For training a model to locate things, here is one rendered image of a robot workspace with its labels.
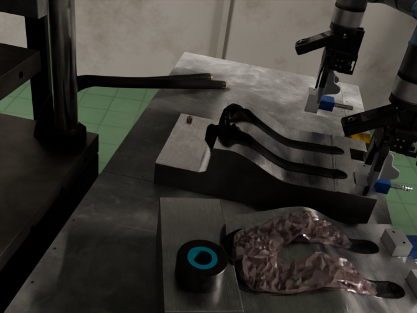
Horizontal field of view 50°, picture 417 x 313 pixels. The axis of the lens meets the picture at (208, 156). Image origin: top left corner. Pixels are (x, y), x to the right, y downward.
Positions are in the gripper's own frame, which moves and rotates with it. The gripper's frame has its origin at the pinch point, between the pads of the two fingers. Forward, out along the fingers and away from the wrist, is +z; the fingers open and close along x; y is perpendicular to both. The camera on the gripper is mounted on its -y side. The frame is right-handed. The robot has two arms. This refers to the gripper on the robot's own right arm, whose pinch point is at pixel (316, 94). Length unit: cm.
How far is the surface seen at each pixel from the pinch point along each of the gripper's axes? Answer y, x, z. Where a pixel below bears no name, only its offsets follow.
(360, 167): 10.6, -28.9, 3.3
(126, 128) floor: -92, 115, 95
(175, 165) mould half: -30.8, -35.4, 9.0
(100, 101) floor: -120, 142, 95
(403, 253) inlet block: 19, -49, 9
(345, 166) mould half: 8.3, -25.2, 6.0
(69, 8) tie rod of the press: -60, -26, -19
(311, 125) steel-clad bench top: 2.7, 10.8, 15.1
